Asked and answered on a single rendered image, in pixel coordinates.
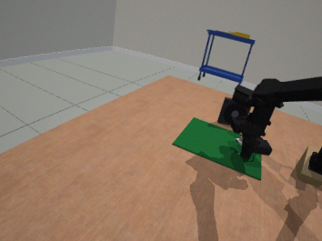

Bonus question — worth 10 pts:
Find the green circuit board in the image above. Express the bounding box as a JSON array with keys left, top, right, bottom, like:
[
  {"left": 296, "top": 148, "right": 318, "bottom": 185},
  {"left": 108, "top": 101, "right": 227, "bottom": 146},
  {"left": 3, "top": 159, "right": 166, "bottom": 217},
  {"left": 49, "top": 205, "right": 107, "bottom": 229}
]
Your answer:
[{"left": 173, "top": 117, "right": 262, "bottom": 181}]

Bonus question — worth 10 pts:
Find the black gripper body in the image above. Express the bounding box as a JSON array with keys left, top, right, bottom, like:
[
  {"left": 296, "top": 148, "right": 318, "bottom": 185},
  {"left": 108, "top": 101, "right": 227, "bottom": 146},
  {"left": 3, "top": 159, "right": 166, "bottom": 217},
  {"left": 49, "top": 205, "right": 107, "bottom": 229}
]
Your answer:
[{"left": 248, "top": 111, "right": 273, "bottom": 156}]

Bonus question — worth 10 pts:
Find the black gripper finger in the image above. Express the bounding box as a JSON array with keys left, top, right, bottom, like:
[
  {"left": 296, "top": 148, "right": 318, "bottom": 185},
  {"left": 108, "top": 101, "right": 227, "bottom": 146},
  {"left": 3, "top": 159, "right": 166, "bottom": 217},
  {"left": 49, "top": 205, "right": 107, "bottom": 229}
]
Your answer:
[
  {"left": 243, "top": 139, "right": 252, "bottom": 156},
  {"left": 241, "top": 134, "right": 251, "bottom": 151}
]

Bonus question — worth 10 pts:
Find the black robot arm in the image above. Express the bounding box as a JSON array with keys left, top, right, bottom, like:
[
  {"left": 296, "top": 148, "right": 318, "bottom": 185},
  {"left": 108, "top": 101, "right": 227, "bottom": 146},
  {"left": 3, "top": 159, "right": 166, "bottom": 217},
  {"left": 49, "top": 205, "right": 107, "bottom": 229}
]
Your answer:
[{"left": 231, "top": 76, "right": 322, "bottom": 175}]

